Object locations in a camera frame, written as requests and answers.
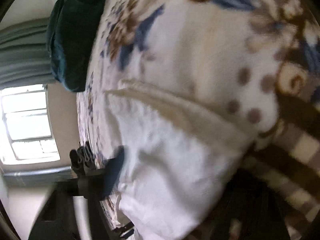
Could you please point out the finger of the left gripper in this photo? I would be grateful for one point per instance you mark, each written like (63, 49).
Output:
(76, 163)
(87, 157)

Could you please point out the white pants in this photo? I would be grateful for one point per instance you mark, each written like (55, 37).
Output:
(178, 157)

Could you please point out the bright bedroom window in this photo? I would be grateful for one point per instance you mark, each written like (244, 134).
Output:
(26, 131)

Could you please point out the grey green striped curtain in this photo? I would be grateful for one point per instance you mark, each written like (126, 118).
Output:
(24, 56)

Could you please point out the dark teal velvet pillow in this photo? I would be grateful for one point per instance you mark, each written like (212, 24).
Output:
(71, 32)

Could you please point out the floral fleece bed blanket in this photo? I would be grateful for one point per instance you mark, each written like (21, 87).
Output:
(253, 62)

